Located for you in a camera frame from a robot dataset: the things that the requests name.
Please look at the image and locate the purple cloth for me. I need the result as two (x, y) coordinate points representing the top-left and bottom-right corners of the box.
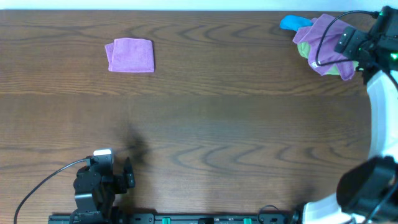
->
(104, 38), (155, 73)
(293, 14), (350, 68)

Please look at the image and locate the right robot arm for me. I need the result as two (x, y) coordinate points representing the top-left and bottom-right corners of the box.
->
(290, 6), (397, 223)

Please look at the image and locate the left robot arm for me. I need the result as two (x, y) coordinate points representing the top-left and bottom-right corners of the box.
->
(68, 155), (136, 224)

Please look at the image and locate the green cloth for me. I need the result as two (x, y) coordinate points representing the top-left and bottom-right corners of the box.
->
(297, 42), (358, 80)

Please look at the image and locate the blue cloth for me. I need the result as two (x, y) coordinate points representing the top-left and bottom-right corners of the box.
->
(279, 15), (313, 32)

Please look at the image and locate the folded purple cloth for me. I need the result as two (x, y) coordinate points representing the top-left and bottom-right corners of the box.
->
(104, 38), (155, 73)

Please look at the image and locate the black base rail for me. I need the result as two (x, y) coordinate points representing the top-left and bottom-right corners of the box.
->
(48, 212), (299, 224)

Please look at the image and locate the left black cable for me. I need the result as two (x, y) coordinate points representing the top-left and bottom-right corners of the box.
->
(13, 157), (91, 224)

